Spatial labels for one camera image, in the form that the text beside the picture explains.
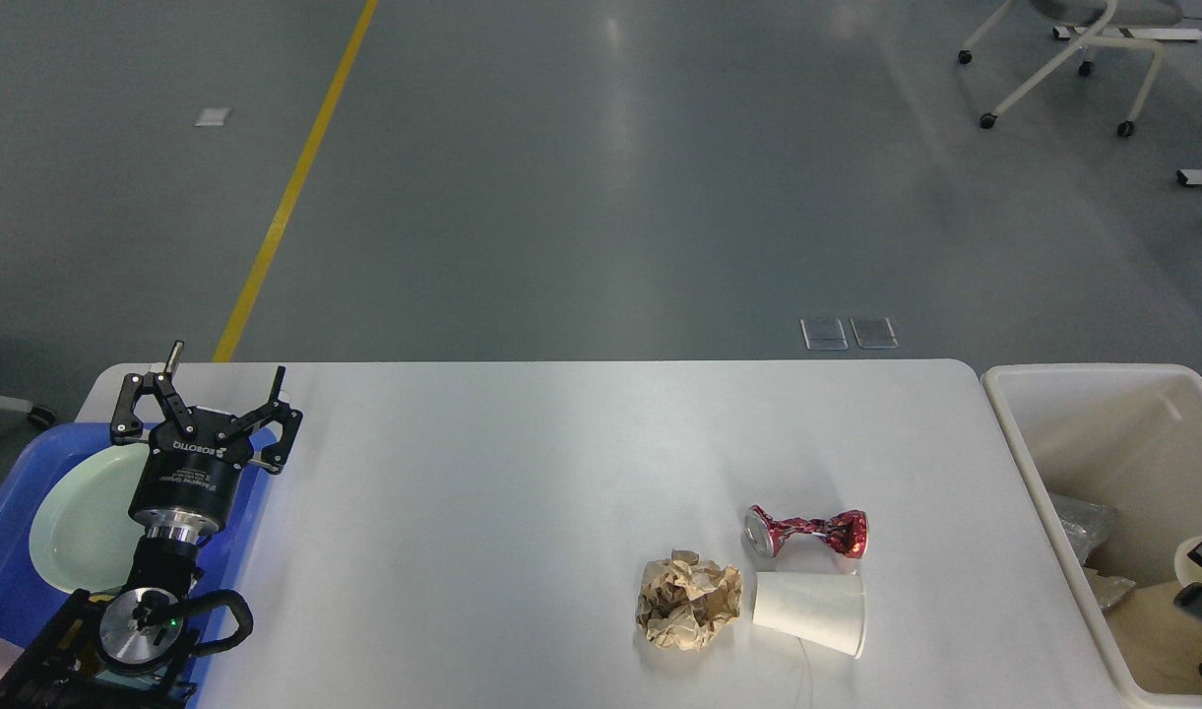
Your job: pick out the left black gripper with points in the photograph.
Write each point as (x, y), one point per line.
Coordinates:
(192, 478)

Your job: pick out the brown paper bag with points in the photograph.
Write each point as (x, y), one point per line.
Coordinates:
(1161, 645)

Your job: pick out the aluminium foil sheet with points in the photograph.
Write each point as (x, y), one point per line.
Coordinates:
(1108, 590)

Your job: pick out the mint green plate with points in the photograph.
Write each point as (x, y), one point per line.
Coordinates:
(82, 536)

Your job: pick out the square aluminium foil tray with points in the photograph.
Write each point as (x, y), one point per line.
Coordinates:
(1087, 525)

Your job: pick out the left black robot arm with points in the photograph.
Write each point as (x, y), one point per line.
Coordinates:
(130, 645)

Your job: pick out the white furniture leg with caster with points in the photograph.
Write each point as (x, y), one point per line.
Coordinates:
(41, 417)

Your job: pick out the beige plastic bin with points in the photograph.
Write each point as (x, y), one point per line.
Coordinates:
(1125, 435)

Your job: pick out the blue plastic tray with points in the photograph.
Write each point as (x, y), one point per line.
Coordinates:
(26, 602)

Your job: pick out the white floor label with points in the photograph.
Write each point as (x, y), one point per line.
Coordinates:
(213, 116)

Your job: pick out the crushed red can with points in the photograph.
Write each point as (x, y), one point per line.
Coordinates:
(846, 533)

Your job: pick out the right floor plate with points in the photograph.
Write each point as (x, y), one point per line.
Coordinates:
(874, 333)

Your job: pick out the floor plate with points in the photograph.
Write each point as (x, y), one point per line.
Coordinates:
(874, 333)
(824, 334)

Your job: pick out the left floor plate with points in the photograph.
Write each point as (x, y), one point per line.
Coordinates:
(824, 334)

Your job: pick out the crumpled brown paper ball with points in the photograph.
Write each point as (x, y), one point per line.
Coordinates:
(684, 601)

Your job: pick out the white rolling chair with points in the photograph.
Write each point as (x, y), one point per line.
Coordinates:
(1093, 24)

